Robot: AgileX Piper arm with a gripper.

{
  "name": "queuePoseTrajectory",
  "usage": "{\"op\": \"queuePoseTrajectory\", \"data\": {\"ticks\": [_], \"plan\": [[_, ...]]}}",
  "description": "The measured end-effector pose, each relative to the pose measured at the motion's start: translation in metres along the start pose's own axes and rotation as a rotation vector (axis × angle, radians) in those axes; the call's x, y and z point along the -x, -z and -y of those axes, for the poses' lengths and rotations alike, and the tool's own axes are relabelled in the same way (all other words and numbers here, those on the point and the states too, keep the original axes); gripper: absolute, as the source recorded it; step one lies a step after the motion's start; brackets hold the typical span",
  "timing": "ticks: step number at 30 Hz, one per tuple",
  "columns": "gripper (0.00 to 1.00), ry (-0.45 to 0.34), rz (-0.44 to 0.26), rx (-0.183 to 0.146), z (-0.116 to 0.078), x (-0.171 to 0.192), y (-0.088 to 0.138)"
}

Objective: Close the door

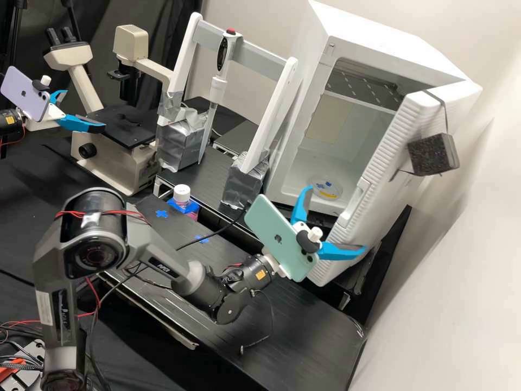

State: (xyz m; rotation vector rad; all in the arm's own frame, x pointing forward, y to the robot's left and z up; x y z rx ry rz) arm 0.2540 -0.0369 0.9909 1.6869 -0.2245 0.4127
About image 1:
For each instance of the left wrist camera phone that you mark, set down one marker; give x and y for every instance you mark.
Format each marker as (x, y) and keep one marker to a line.
(22, 91)

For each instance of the pipette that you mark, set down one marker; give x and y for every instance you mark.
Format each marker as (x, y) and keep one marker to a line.
(222, 53)

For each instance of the petri dish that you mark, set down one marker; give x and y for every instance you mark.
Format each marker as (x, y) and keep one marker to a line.
(331, 188)

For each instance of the right wrist camera phone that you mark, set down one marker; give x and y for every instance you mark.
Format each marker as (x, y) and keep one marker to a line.
(276, 232)

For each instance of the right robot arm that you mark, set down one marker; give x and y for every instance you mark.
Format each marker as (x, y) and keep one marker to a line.
(163, 260)

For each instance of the white pipette stand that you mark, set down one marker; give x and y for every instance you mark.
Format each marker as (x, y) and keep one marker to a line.
(266, 122)

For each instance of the black platform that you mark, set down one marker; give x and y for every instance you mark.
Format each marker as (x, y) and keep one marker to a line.
(240, 136)
(207, 175)
(305, 346)

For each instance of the cream microscope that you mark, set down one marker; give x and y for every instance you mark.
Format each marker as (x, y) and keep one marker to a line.
(118, 159)

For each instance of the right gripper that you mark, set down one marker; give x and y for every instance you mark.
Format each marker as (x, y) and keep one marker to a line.
(279, 265)

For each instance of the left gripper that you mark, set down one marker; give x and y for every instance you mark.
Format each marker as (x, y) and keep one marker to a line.
(46, 120)

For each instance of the white incubator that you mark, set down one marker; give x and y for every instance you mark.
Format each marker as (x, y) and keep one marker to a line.
(386, 45)

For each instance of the wrist camera phone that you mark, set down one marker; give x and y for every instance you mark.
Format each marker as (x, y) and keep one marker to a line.
(22, 91)
(276, 232)

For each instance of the small bottle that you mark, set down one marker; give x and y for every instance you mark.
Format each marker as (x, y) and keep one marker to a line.
(182, 195)

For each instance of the incubator door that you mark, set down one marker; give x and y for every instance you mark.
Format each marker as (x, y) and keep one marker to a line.
(386, 163)

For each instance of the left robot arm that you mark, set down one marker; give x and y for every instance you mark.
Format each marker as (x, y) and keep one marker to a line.
(10, 120)

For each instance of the blue bottle holder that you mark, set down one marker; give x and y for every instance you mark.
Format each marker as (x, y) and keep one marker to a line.
(189, 212)

